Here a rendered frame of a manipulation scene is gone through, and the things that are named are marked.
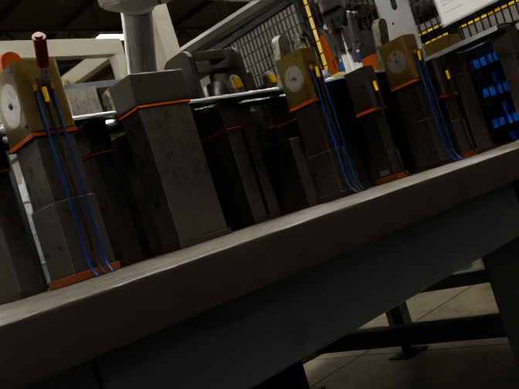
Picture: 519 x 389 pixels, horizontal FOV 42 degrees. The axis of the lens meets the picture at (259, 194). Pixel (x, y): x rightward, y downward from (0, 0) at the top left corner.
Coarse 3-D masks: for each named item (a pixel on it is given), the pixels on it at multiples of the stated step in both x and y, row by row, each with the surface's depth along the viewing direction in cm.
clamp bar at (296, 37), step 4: (304, 28) 205; (296, 32) 206; (304, 32) 204; (308, 32) 205; (292, 36) 207; (296, 36) 206; (300, 36) 206; (304, 36) 207; (308, 36) 205; (296, 40) 206; (300, 40) 206; (304, 40) 208; (296, 44) 207; (300, 44) 205; (304, 44) 208; (308, 44) 207
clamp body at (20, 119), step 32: (32, 64) 108; (0, 96) 111; (32, 96) 106; (64, 96) 110; (32, 128) 106; (64, 128) 108; (32, 160) 109; (64, 160) 107; (32, 192) 111; (64, 192) 107; (64, 224) 106; (96, 224) 109; (64, 256) 106; (96, 256) 106
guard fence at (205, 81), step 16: (304, 0) 412; (256, 16) 439; (224, 32) 461; (256, 32) 443; (272, 32) 434; (208, 48) 478; (240, 48) 456; (256, 48) 446; (272, 48) 437; (320, 48) 412; (256, 64) 448; (208, 80) 483
